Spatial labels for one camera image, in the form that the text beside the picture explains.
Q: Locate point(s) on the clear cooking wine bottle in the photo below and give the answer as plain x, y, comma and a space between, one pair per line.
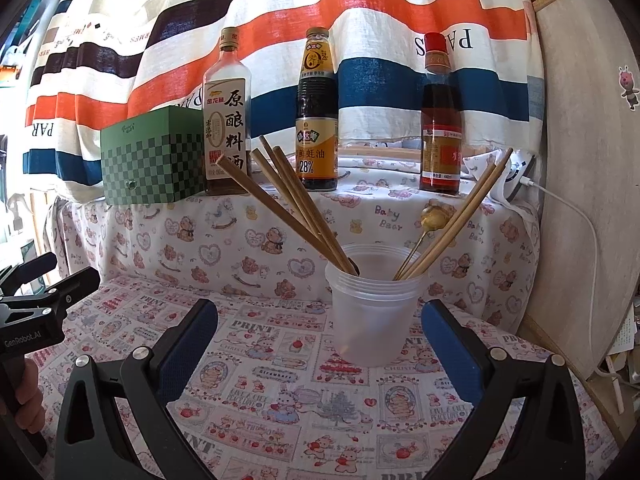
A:
225, 110

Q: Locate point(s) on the wooden chopstick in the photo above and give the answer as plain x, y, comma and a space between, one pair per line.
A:
478, 191
280, 212
454, 211
316, 210
280, 185
295, 186

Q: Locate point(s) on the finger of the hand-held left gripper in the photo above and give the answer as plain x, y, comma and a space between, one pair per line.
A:
65, 292
30, 272

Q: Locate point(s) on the cartoon wall sticker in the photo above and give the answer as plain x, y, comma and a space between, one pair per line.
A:
629, 82

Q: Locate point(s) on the golden spoon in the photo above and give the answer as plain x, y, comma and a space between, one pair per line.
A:
433, 217

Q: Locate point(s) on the wood-look board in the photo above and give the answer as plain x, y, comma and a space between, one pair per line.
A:
575, 135

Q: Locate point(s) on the clear plastic cup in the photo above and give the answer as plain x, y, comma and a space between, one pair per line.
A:
372, 320

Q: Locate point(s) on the striped cloth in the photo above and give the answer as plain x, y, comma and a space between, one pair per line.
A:
350, 20

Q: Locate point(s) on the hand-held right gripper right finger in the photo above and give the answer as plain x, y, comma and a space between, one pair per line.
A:
455, 355

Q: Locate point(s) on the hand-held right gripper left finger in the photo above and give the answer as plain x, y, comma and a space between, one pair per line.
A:
187, 345

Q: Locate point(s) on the green checkered box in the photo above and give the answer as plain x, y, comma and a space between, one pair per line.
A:
150, 160

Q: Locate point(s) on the dark oyster sauce bottle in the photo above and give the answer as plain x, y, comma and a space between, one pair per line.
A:
317, 110

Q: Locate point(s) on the person's left hand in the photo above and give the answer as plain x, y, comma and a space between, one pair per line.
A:
30, 400

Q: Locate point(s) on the small red-capped sauce bottle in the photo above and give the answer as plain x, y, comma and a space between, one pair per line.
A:
440, 125

